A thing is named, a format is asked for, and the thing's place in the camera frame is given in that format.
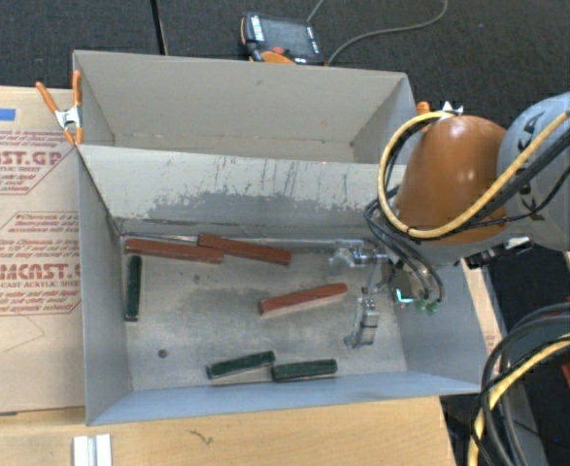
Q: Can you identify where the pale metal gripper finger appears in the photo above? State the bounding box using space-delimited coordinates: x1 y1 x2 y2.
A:
327 240 366 268
343 296 382 350

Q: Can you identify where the red-brown flat block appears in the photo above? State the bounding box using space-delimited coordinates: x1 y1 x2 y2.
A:
124 237 226 265
257 282 350 319
196 232 293 268

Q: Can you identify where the dark green flat block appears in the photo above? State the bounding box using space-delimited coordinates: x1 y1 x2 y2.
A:
270 357 340 383
204 349 278 382
123 254 144 323

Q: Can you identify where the grey metal bin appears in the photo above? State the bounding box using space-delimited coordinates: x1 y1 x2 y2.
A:
72 50 492 427

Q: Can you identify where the brown cardboard board, red print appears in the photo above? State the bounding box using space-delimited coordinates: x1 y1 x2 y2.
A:
0 83 87 417

